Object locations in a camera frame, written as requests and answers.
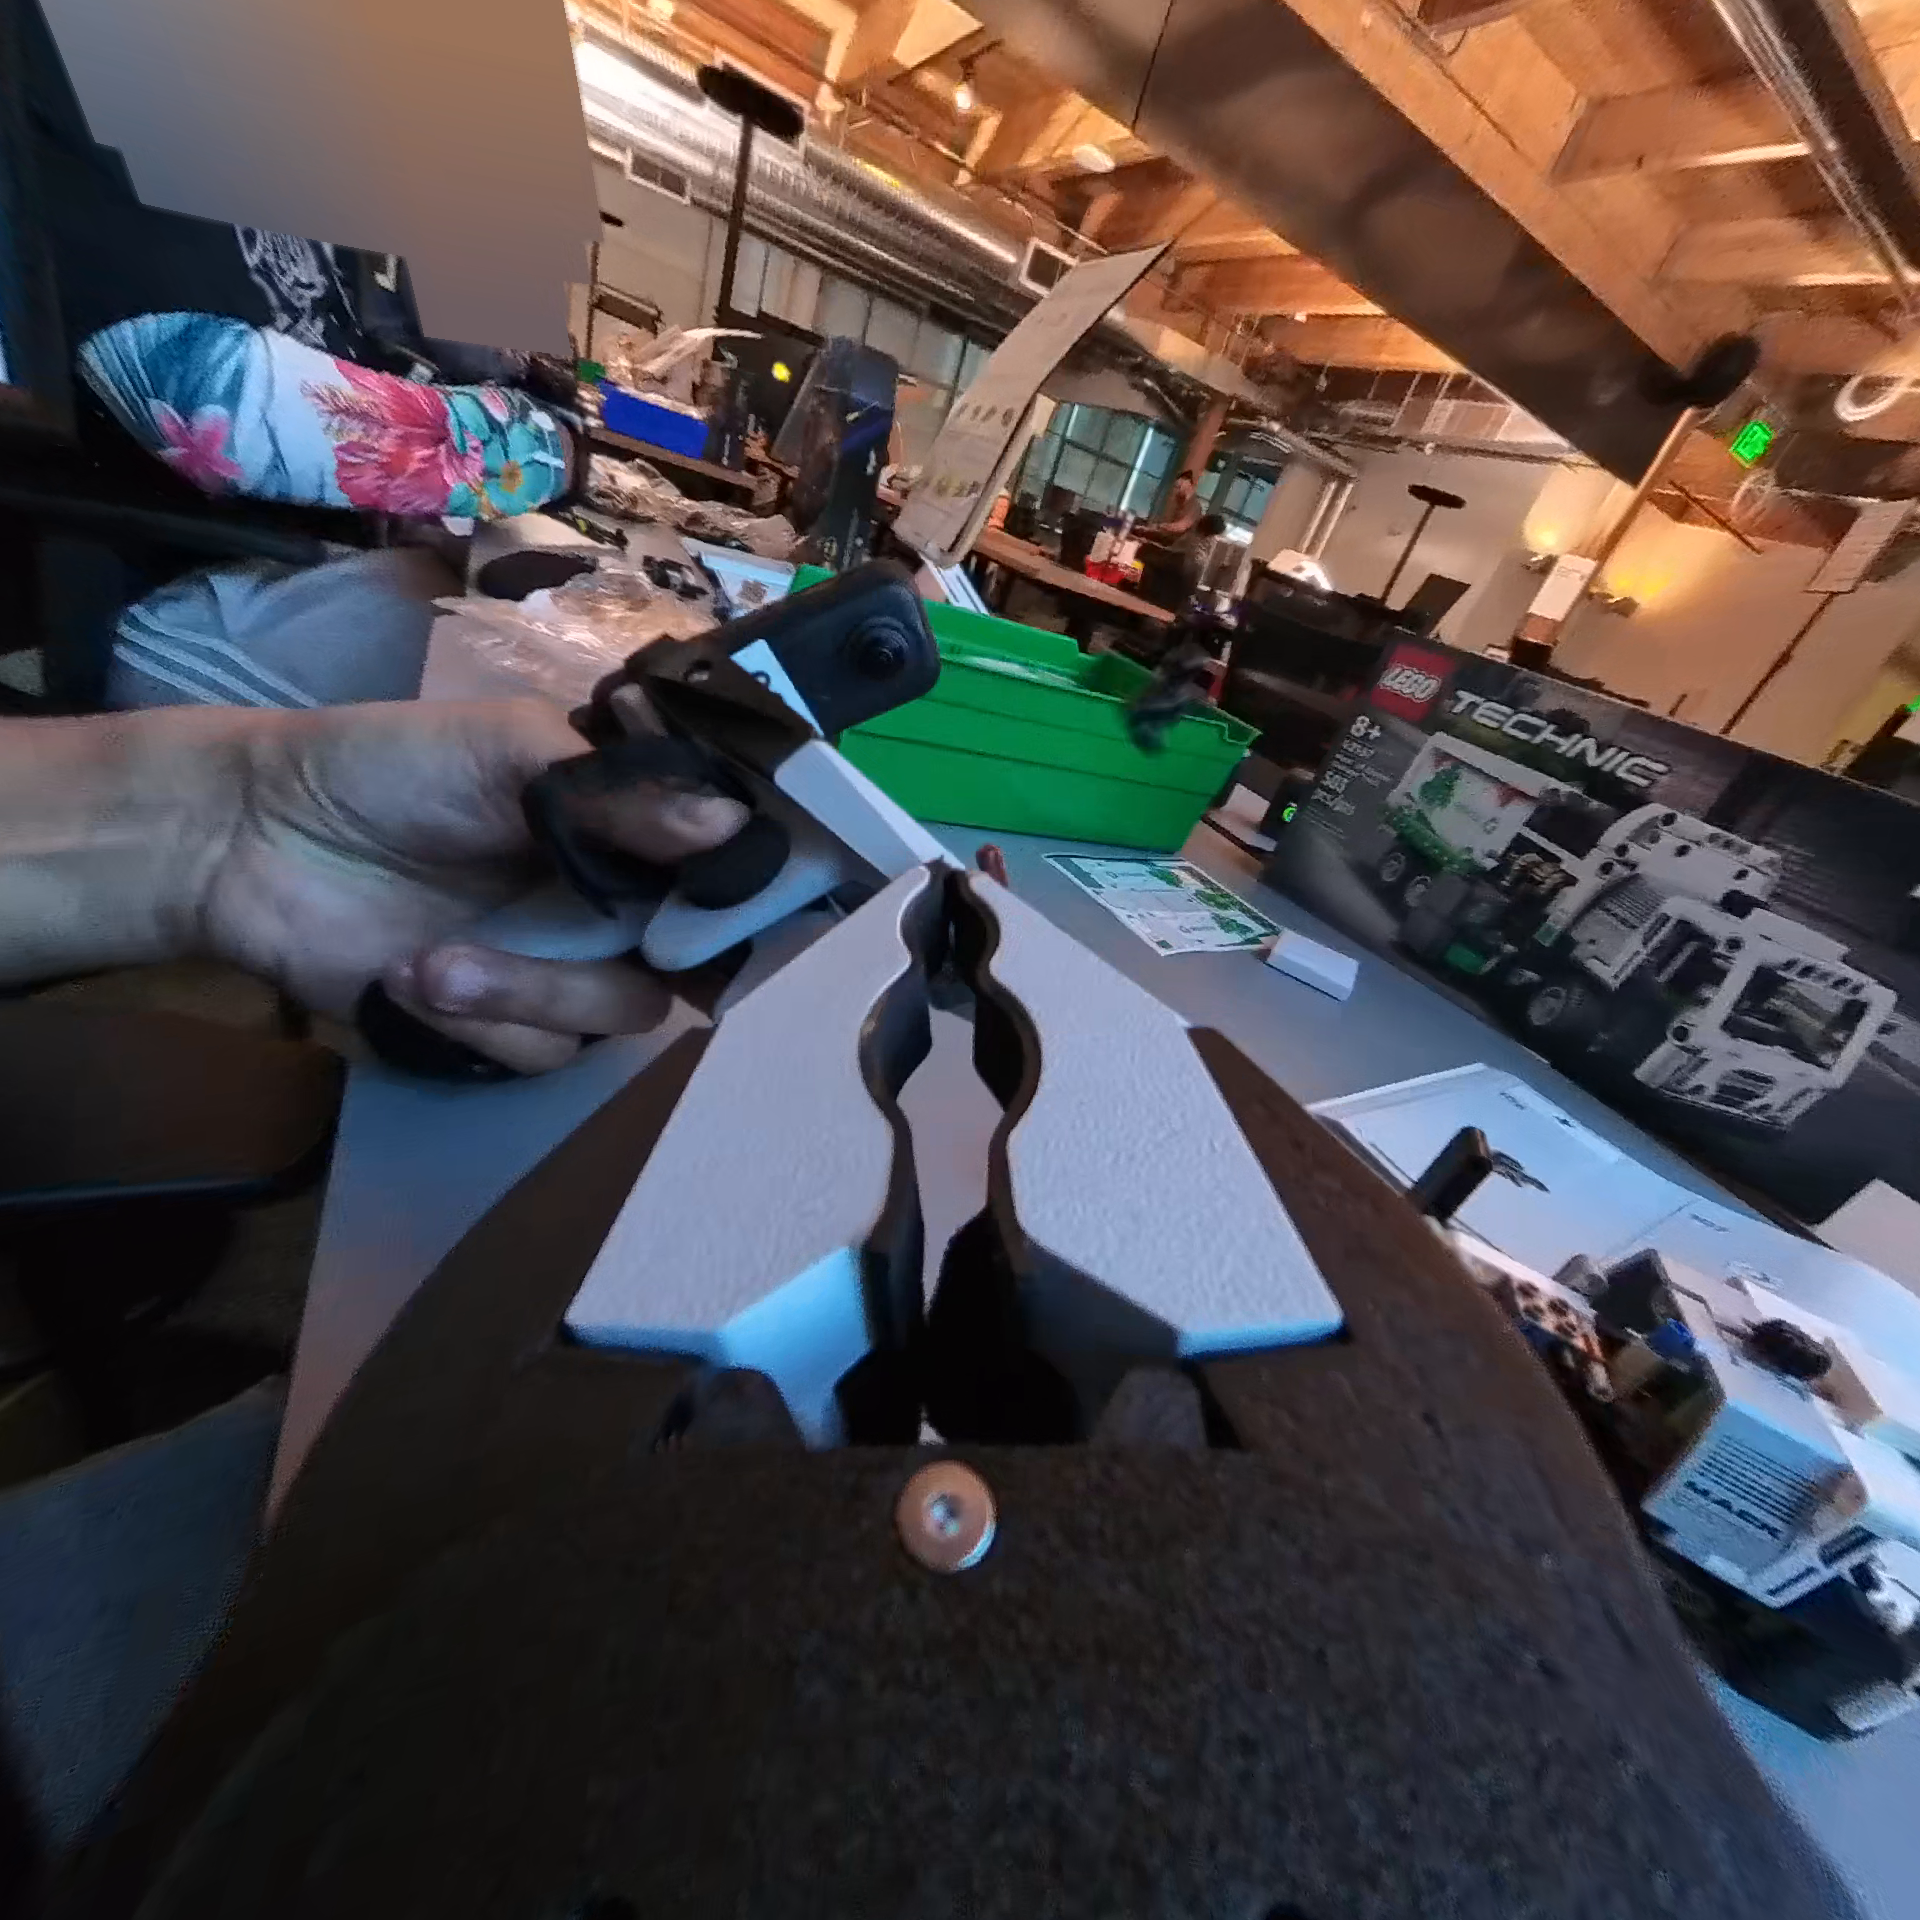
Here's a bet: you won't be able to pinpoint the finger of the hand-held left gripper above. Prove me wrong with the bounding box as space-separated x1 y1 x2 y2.
772 735 965 888

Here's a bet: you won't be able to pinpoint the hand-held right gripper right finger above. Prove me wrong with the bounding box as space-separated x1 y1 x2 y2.
952 866 1348 1442

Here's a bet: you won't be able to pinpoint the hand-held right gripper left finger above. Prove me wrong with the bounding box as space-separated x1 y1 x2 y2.
563 864 950 1453

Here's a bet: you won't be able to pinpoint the person's left forearm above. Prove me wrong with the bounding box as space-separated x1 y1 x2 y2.
0 708 226 992

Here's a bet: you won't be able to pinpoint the dark lego set box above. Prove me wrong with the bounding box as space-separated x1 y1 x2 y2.
1260 631 1920 1224

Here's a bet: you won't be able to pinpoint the partly built lego truck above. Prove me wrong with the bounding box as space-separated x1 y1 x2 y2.
1411 1124 1920 1741

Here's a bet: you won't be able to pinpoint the person's left hand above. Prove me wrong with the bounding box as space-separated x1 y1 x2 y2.
195 691 751 1076

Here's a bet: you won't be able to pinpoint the green plastic bin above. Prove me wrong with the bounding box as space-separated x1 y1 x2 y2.
790 567 1262 858

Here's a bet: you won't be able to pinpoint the green white sticker sheet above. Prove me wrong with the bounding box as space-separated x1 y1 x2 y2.
1042 850 1280 958

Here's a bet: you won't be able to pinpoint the white poster board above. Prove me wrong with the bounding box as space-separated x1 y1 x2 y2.
895 244 1174 568

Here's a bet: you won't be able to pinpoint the open instruction booklet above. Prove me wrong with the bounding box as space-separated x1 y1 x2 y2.
1310 1061 1920 1442

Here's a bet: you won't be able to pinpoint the black floor lamp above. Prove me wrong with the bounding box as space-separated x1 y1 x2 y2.
1403 482 1472 608
694 63 807 331

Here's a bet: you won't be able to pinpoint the person's grey shorts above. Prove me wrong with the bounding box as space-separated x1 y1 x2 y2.
0 1380 287 1847

